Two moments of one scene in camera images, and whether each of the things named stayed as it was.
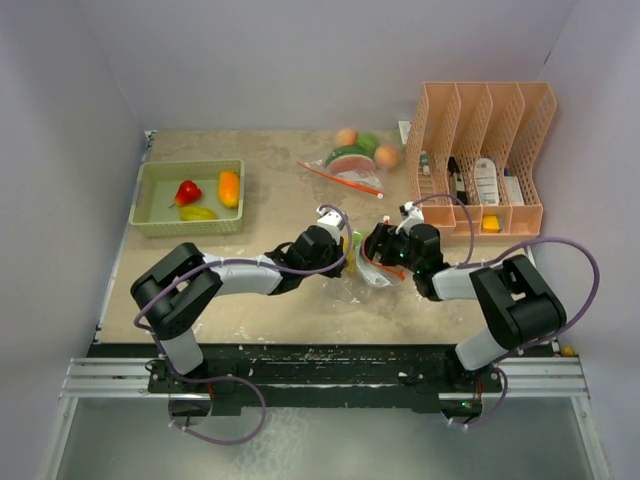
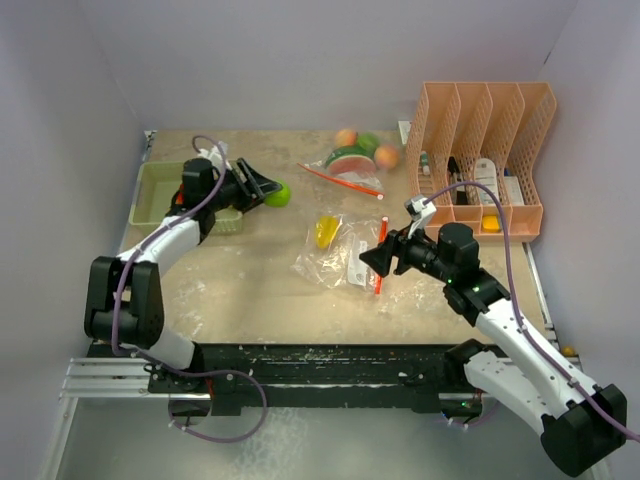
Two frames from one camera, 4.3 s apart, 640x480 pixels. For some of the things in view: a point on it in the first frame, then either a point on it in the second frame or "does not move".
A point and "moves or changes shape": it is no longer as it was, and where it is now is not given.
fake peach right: [386, 155] does not move
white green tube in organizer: [425, 160] does not move
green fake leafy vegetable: [368, 140] does not move
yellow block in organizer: [490, 224] does not move
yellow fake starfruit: [350, 262] moves or changes shape
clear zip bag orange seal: [374, 273] moves or changes shape
